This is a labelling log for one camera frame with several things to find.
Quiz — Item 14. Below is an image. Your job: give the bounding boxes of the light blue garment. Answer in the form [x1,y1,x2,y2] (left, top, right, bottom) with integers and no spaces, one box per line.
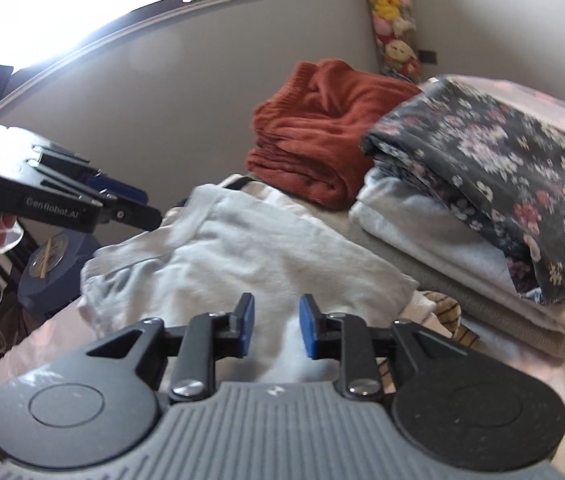
[80,185,419,391]

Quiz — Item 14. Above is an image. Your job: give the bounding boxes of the clear tube of plush toys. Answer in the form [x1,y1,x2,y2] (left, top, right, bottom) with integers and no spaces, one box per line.
[359,0,423,85]

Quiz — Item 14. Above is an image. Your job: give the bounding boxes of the grey beige folded garment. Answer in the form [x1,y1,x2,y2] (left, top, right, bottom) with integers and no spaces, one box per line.
[375,237,565,359]

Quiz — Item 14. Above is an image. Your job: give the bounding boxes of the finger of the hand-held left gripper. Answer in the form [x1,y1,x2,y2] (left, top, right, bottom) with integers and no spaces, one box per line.
[27,144,147,205]
[100,194,164,232]

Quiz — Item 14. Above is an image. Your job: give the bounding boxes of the blue round object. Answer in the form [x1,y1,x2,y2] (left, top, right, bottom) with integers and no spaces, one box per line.
[17,232,100,318]

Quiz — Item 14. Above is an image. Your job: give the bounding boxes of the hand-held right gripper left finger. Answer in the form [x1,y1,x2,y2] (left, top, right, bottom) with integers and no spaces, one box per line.
[82,293,256,402]

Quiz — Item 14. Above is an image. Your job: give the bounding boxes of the grey folded garments stack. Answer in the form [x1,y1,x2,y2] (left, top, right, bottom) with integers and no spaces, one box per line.
[349,167,565,335]

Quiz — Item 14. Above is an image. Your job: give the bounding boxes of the dark floral folded garment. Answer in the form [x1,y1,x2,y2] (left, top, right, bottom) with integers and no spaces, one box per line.
[359,76,565,306]

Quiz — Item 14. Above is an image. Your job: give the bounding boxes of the rust orange garment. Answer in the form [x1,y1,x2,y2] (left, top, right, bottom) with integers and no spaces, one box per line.
[246,58,423,211]

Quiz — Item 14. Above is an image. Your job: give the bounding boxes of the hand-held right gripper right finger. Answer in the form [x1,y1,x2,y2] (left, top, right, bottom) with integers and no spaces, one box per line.
[299,294,468,402]

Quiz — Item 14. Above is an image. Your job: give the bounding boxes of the cream white garment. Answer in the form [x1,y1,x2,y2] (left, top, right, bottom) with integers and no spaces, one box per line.
[160,174,288,226]

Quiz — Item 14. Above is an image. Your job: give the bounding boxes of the beige striped garment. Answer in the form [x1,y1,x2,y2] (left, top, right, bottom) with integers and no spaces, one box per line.
[379,292,480,396]

